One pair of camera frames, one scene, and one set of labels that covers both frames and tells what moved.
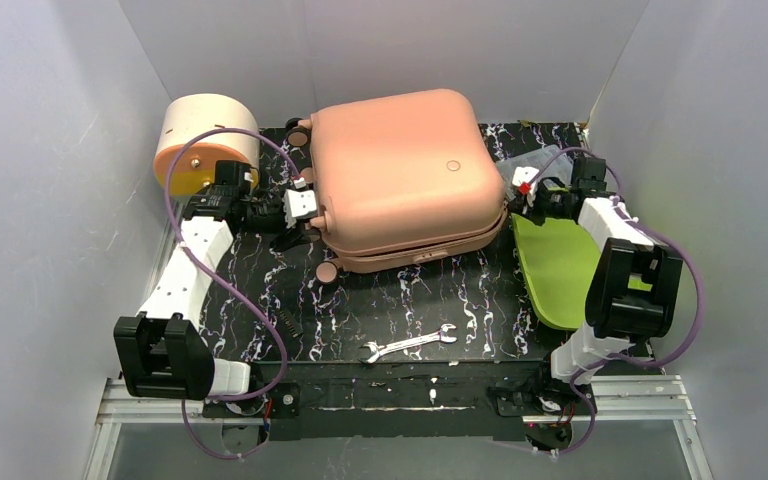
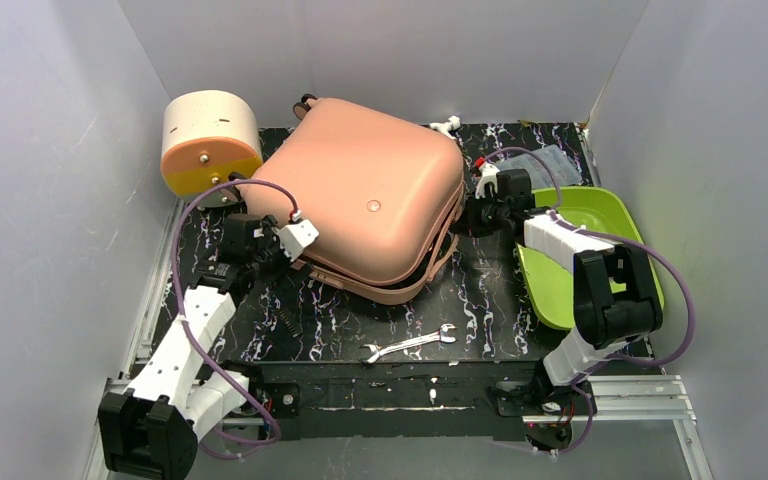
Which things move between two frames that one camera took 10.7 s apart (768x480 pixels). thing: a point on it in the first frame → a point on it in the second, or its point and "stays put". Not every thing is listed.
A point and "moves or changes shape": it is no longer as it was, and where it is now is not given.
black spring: x=288 y=324 stays put
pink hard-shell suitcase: x=401 y=181 moves or changes shape
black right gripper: x=537 y=204 → x=479 y=213
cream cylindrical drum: x=212 y=129 stays put
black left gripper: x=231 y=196 → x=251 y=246
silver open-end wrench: x=376 y=349 stays put
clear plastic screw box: x=536 y=165 stays put
